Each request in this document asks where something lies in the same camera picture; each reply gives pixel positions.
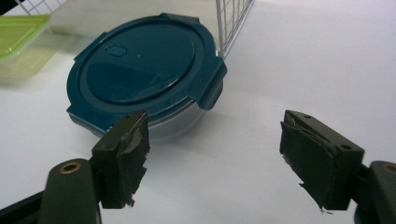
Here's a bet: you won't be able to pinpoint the clear container with green lid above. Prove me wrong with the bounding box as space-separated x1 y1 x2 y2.
0 13 74 82

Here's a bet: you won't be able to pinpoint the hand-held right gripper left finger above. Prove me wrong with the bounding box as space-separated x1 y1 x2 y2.
92 110 151 210

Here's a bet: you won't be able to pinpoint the round container with blue lid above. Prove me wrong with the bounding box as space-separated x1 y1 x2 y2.
65 12 228 143

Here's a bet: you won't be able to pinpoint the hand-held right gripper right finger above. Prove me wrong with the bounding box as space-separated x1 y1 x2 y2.
278 109 366 212

